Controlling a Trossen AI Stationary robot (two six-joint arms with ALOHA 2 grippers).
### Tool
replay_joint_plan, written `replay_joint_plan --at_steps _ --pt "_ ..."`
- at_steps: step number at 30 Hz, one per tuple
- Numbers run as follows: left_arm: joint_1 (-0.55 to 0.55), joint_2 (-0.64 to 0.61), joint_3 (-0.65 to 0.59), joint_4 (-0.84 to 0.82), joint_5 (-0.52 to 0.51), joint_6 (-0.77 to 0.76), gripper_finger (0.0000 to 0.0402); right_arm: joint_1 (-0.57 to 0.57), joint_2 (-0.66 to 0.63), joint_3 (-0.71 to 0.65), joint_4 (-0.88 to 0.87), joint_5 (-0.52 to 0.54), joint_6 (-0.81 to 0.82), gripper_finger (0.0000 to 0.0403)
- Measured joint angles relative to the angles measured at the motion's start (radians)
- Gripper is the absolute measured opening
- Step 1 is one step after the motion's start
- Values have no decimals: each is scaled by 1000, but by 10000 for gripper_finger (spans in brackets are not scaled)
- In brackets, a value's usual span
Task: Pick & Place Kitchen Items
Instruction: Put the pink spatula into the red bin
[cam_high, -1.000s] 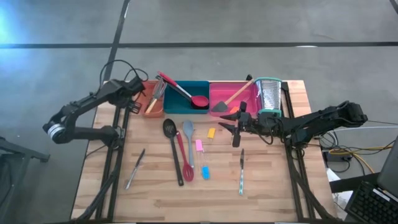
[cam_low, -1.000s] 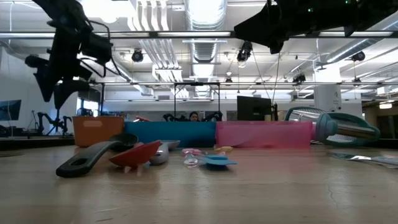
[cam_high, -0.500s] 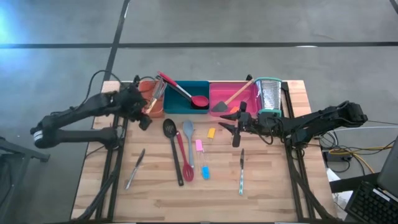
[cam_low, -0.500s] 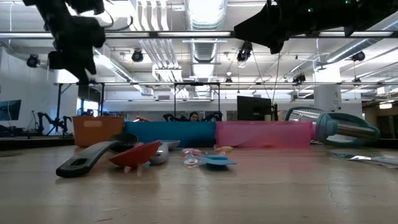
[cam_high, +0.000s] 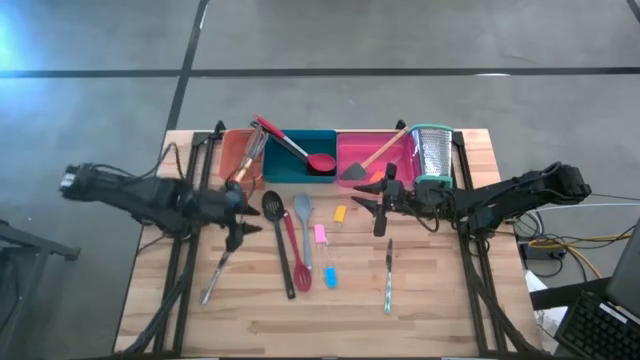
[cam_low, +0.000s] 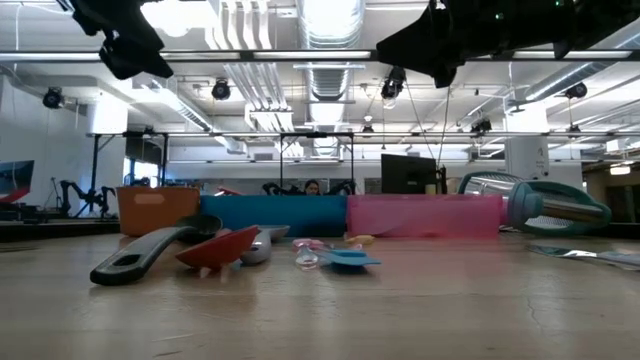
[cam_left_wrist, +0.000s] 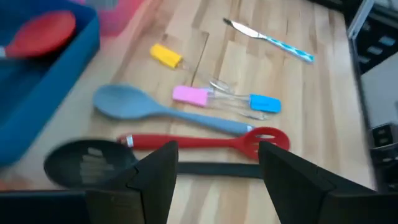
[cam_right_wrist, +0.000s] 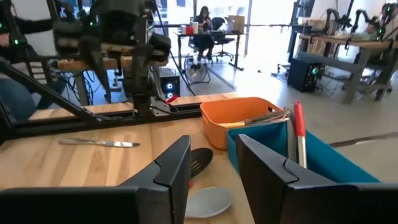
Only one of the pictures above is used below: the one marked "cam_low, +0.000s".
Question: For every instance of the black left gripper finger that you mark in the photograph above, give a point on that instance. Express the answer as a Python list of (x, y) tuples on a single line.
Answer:
[(135, 60)]

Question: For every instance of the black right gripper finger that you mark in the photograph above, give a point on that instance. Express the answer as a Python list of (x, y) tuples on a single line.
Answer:
[(445, 72), (420, 40)]

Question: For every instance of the red spoon spatula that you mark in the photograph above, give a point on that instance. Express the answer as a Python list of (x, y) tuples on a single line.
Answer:
[(227, 191)]

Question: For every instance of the black slotted spatula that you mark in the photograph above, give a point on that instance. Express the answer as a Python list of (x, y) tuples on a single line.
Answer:
[(130, 260)]

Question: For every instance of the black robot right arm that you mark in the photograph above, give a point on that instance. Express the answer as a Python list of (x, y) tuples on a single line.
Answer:
[(600, 20)]

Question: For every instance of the black background robot arm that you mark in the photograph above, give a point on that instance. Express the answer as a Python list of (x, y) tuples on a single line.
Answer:
[(342, 188), (70, 192), (280, 189)]

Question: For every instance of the black ceiling spotlight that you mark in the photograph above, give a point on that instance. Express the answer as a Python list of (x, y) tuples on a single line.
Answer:
[(481, 127), (576, 91), (220, 90), (393, 82), (52, 96), (367, 128)]

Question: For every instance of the black monitor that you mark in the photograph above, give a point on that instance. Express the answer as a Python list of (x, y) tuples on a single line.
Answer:
[(407, 175)]

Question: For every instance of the pale yellow cup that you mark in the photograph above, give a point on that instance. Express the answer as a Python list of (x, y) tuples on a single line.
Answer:
[(431, 190)]

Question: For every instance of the pink plastic bin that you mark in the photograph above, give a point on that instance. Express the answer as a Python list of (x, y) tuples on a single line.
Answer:
[(425, 217)]

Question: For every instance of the orange plastic bin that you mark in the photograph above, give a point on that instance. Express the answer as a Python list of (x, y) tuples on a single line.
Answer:
[(160, 215)]

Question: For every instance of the person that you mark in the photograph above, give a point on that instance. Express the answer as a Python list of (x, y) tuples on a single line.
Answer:
[(312, 188)]

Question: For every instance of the teal framed steel grater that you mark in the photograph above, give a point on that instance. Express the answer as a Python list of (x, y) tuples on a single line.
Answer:
[(555, 212)]

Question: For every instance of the small yellow scraper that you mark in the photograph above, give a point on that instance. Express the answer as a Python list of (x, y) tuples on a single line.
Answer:
[(360, 240)]

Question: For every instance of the red slotted spoon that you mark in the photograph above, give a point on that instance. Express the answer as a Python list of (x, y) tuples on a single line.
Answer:
[(215, 250)]

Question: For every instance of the small blue silicone spatula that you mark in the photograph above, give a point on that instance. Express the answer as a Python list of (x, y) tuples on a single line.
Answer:
[(350, 259)]

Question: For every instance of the blue plastic bin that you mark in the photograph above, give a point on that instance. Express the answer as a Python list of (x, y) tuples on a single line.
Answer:
[(280, 215)]

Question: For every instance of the small pink silicone spatula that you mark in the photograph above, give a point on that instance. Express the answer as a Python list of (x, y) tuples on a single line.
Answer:
[(305, 243)]

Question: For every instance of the grey plastic spoon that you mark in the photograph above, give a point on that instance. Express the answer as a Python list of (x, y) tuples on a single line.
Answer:
[(257, 250)]

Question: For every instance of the silver ventilation duct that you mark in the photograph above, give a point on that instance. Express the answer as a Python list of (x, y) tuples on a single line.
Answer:
[(330, 20)]

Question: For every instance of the blue wall screen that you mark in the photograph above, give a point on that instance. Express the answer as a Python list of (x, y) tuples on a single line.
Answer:
[(17, 175)]

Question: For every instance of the black background workstation frame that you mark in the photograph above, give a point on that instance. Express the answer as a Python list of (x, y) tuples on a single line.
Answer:
[(281, 165)]

